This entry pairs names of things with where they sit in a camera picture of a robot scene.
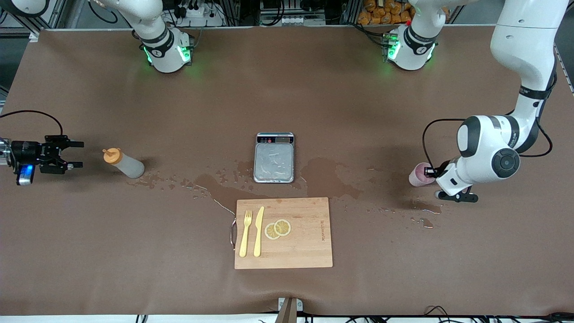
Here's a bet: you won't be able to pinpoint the long white socket strip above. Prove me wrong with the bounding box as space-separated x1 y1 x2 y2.
260 16 326 26

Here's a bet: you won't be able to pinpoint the pink plastic cup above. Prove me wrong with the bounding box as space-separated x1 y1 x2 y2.
409 162 436 188

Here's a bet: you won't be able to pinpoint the yellow plastic knife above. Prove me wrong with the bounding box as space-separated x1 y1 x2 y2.
253 206 265 258

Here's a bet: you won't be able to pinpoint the brown table mat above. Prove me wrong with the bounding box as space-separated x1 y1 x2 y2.
0 25 574 317

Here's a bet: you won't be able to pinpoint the white power strip black plugs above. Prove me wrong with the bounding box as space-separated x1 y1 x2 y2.
173 2 226 27

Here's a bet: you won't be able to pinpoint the silver digital kitchen scale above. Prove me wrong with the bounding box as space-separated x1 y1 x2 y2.
253 132 295 183

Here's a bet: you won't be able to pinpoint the yellow plastic fork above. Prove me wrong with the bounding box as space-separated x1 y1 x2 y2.
239 210 252 258

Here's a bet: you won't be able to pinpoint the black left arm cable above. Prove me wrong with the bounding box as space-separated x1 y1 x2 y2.
422 72 553 172

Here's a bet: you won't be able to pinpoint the translucent squeeze bottle orange cap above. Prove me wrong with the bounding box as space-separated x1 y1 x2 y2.
102 148 145 179

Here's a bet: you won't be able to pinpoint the black floor cable bundle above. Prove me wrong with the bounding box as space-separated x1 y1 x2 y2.
424 306 574 323

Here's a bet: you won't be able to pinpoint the wooden cutting board metal handle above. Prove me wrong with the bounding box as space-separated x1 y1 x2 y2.
230 197 333 270

